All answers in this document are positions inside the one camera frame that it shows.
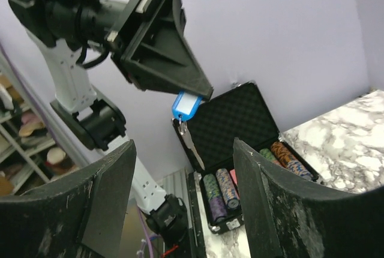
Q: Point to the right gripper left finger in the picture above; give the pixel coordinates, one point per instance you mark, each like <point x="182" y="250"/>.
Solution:
<point x="79" y="215"/>

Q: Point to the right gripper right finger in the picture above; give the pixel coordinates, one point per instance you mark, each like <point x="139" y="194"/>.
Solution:
<point x="288" y="216"/>

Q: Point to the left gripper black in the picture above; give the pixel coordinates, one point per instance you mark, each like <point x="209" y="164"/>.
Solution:
<point x="149" y="49"/>

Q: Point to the blue key tag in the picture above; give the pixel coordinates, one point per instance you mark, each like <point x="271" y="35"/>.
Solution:
<point x="185" y="106"/>

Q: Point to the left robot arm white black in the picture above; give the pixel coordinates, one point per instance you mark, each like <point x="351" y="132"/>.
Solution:
<point x="71" y="36"/>

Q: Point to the storage shelf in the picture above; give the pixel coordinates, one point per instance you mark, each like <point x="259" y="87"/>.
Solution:
<point x="29" y="155"/>

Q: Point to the red playing card deck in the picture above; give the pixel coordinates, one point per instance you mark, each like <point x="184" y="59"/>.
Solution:
<point x="234" y="187"/>

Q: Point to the black poker chip case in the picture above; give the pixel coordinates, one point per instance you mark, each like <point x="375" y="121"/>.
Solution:
<point x="238" y="113"/>

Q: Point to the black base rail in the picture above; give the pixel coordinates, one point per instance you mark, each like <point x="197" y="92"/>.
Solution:
<point x="182" y="185"/>

